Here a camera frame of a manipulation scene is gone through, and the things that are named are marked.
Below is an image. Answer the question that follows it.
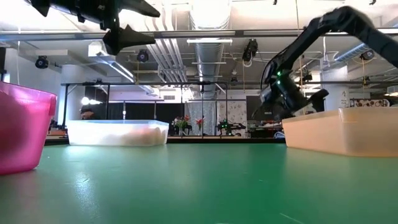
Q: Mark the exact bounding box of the person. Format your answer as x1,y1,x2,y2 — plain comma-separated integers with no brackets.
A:
80,105,96,121

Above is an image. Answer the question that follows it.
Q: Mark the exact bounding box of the patterned wall panel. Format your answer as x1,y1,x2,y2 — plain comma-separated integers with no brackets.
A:
349,98,391,109

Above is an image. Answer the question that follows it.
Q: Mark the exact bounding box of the silver rig crossbar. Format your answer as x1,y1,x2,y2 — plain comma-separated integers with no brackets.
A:
0,27,398,40

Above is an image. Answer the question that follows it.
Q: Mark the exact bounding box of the tan plastic basket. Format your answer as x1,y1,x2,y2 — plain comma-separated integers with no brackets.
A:
282,107,398,157

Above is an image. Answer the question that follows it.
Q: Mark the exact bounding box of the green table mat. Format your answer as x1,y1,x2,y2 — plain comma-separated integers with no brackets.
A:
0,142,398,224

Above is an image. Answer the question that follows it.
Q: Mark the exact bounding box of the black table frame rail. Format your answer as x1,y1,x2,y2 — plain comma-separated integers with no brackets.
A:
167,136,286,144

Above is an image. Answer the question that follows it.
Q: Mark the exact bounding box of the silver ventilation duct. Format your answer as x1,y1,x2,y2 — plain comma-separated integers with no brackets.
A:
190,0,233,100

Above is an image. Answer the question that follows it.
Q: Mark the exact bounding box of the ceiling light bar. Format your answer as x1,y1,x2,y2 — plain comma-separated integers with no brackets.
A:
186,38,233,44

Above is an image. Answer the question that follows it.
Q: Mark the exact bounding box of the red flower bouquet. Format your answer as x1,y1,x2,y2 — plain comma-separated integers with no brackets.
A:
195,116,206,135

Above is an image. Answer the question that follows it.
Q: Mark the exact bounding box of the small black robot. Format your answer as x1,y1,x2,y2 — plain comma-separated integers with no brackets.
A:
216,119,247,134

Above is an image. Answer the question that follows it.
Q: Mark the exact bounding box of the clear white plastic basket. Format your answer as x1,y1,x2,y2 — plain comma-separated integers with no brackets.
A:
67,119,170,147

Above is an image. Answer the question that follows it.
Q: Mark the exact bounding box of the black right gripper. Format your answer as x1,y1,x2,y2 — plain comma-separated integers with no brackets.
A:
251,68,330,121

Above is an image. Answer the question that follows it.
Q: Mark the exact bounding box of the white ceiling air unit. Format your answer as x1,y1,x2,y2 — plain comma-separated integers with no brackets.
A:
88,40,118,58

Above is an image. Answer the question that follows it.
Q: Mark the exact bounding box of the corrugated grey duct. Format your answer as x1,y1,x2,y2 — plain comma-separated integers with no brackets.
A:
334,42,374,63

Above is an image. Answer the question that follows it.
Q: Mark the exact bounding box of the black curtain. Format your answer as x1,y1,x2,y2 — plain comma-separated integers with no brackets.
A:
86,101,187,123

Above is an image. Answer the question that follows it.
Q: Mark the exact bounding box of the mixed flower bouquet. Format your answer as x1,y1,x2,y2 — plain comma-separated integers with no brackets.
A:
172,115,191,135

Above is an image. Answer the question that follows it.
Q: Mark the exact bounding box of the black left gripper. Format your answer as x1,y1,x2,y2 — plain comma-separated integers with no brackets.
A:
29,0,161,56

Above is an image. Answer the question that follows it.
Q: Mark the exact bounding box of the pink plastic basket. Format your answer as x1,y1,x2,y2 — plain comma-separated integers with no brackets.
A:
0,81,58,175

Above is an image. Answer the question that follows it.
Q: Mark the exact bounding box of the black metal rack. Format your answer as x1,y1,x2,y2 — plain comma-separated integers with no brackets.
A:
60,81,229,138

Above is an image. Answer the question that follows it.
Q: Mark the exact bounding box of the black ceiling spot lamp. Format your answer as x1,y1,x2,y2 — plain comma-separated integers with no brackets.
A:
360,49,376,62
242,39,259,62
136,49,150,63
34,55,50,70

